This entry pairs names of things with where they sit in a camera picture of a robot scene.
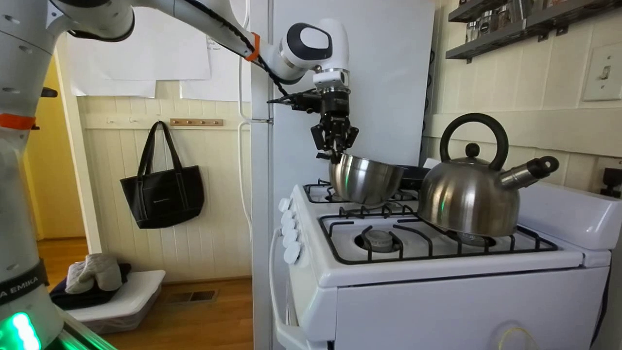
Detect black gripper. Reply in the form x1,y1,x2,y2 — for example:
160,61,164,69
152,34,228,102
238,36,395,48
277,67,358,157

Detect stainless steel kettle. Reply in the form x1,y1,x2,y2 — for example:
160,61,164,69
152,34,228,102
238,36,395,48
419,112,560,236

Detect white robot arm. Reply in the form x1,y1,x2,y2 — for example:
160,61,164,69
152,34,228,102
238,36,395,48
0,0,349,350

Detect white gas stove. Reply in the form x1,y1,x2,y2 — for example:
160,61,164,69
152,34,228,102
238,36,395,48
271,184,621,350

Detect white refrigerator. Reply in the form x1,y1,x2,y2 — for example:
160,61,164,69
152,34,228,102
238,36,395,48
249,0,436,350

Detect black frying pan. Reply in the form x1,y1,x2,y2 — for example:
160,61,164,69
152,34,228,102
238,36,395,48
393,164,428,190

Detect white paper sheet on wall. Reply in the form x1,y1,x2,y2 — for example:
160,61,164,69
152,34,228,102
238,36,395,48
59,7,249,100

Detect white light switch plate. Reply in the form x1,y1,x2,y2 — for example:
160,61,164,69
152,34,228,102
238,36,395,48
584,44,622,100

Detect grey slippers on tray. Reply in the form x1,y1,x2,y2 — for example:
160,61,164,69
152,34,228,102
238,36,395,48
51,252,133,308

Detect wooden coat hook rail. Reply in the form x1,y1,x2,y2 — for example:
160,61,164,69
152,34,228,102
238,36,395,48
170,118,226,125

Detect silver metal bowl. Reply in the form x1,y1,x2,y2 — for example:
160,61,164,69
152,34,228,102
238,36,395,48
329,153,403,205

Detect wall spice shelf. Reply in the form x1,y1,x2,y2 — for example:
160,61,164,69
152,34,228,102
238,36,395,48
446,0,622,61

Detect black tote bag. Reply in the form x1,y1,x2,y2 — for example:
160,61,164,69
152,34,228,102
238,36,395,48
121,120,205,228

